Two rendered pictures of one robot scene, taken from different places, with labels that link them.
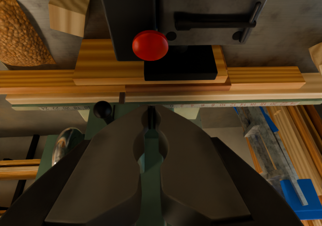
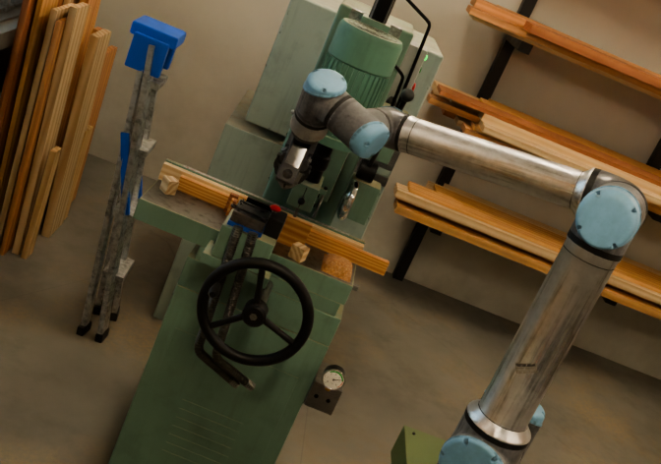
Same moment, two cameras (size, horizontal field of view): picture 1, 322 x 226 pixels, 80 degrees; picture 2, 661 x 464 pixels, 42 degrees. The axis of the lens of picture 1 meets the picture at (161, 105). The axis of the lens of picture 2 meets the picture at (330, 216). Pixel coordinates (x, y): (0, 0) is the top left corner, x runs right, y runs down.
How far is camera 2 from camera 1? 208 cm
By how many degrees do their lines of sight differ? 13
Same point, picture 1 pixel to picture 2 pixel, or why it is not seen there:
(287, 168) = (145, 87)
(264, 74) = (202, 193)
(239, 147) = not seen: hidden behind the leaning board
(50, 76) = (331, 248)
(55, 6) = (302, 249)
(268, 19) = (203, 215)
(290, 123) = (50, 122)
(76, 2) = (294, 251)
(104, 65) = (294, 228)
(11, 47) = (335, 258)
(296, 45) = (182, 200)
